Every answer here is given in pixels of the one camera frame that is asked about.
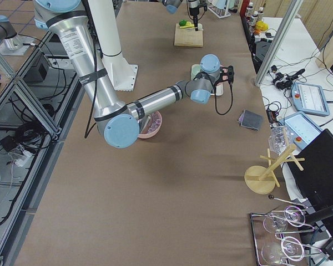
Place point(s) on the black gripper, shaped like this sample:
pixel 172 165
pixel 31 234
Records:
pixel 217 82
pixel 194 6

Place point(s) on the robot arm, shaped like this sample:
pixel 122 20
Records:
pixel 88 32
pixel 173 5

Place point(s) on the second grey robot base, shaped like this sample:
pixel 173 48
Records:
pixel 10 42

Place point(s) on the upper green bowl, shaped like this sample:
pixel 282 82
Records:
pixel 195 69

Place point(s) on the large pink bowl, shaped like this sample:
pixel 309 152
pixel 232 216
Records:
pixel 142 124

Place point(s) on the yellow plastic knife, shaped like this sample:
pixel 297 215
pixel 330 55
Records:
pixel 188 26

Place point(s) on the lime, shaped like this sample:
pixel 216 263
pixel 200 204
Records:
pixel 182 23

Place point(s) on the cream rabbit tray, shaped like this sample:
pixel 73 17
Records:
pixel 219 90

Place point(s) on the wooden cutting board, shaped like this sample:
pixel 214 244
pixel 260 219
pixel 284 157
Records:
pixel 188 37

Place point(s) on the grey folded cloth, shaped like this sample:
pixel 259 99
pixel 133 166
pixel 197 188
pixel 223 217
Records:
pixel 250 120

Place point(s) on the clear glass mug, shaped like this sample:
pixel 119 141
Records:
pixel 279 139

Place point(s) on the far blue teach pendant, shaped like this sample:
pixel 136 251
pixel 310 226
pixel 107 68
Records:
pixel 310 99

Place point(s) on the blue teach pendant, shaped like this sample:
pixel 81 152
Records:
pixel 302 129
pixel 310 99

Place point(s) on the near blue teach pendant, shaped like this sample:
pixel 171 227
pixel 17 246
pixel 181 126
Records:
pixel 302 129

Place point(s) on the wooden mug tree stand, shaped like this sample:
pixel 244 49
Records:
pixel 262 180

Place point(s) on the upper wine glass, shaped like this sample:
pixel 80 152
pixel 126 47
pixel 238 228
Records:
pixel 278 221

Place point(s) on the wine glass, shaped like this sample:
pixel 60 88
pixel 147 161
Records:
pixel 278 221
pixel 285 252

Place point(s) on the lower wine glass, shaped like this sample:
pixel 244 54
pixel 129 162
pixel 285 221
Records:
pixel 285 252

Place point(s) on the aluminium camera post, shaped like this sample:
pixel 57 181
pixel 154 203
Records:
pixel 279 37

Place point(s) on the black wire glass rack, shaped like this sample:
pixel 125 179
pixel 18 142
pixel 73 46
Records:
pixel 276 235

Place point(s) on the aluminium frame rail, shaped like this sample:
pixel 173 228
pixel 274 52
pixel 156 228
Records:
pixel 39 96

